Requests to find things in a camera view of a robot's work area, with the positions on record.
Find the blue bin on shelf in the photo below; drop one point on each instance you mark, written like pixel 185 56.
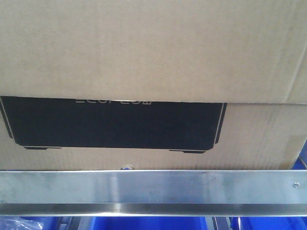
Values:
pixel 300 162

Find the large brown cardboard box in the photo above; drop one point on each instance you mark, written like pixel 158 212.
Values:
pixel 152 84

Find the blue plastic bin right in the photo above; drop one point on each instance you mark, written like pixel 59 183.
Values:
pixel 269 223

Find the blue plastic bin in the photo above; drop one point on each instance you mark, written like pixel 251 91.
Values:
pixel 50 223
pixel 149 223
pixel 269 223

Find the metal shelf front rail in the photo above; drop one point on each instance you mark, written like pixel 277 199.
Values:
pixel 154 193

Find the clear plastic bag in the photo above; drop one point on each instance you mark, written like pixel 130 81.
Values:
pixel 17 223

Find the blue plastic bin left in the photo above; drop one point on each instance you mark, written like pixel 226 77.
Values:
pixel 50 223

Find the blue plastic bin middle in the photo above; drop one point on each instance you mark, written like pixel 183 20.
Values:
pixel 149 223

